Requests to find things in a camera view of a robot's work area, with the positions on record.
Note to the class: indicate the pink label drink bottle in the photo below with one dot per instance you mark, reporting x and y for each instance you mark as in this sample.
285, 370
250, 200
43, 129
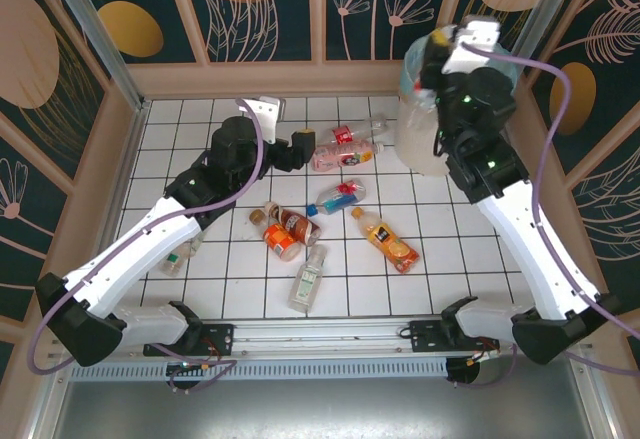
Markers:
345, 156

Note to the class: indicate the aluminium mounting rail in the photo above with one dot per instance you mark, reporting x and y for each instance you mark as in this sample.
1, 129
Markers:
325, 334

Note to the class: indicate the crushed blue label bottle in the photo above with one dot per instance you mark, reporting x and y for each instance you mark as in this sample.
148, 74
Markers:
340, 199

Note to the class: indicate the aluminium frame post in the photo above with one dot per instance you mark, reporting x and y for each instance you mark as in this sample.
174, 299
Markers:
550, 14
100, 44

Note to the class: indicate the orange label bottle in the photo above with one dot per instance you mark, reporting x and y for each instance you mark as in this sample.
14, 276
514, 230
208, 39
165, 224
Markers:
280, 241

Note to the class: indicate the brown label bottle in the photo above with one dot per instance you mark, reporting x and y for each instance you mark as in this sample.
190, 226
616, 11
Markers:
297, 224

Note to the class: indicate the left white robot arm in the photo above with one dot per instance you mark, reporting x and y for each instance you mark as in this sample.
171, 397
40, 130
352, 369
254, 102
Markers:
150, 239

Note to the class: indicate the white plastic waste bin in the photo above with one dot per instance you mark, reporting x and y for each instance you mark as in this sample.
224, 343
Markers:
417, 139

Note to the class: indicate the aluminium side rail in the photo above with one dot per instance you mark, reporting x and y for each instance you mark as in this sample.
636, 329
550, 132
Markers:
134, 139

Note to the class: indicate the orange juice bottle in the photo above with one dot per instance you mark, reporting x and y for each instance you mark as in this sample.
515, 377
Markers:
387, 241

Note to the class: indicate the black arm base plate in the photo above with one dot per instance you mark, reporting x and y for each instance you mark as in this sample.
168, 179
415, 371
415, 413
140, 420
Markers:
425, 331
220, 334

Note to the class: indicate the clear bottle with green label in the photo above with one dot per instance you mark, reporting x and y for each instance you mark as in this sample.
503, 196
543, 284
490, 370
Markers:
306, 284

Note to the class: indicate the small clear bottle green cap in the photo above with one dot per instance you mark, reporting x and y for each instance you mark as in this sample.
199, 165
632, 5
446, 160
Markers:
172, 261

